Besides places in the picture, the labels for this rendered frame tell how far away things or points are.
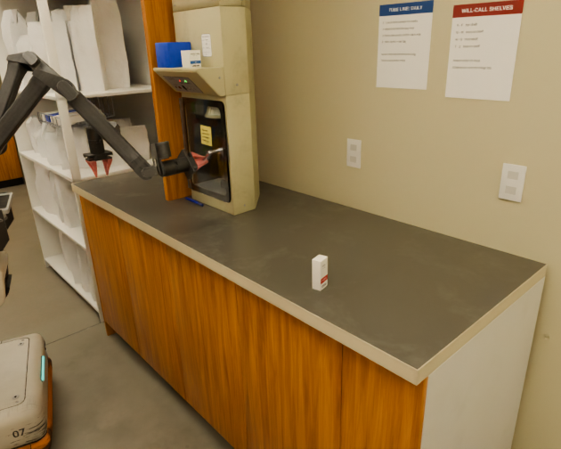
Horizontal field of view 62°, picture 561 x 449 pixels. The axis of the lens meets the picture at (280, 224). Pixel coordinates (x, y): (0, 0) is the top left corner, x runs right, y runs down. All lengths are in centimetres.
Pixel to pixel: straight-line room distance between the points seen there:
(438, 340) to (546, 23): 91
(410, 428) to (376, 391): 11
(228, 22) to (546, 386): 164
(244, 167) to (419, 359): 109
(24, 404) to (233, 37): 163
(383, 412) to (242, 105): 118
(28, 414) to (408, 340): 156
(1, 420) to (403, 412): 157
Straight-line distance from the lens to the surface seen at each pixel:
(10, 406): 224
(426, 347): 112
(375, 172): 188
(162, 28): 208
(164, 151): 175
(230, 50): 179
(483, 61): 161
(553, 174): 157
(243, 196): 189
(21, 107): 180
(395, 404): 119
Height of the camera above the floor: 158
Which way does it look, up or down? 21 degrees down
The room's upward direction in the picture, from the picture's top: 2 degrees counter-clockwise
